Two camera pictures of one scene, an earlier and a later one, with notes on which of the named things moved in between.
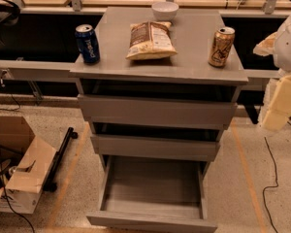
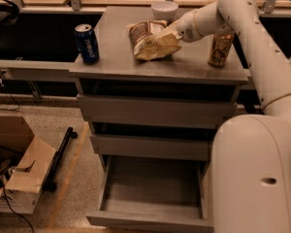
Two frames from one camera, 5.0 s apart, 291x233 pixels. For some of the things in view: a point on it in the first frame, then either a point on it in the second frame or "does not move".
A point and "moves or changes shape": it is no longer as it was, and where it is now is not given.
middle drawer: x=155 y=148 does not move
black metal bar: x=49 y=184 does not move
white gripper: x=289 y=50 → x=185 y=27
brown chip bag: x=150 y=40 moves or changes shape
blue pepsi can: x=87 y=43 does not move
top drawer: x=157 y=112 does not move
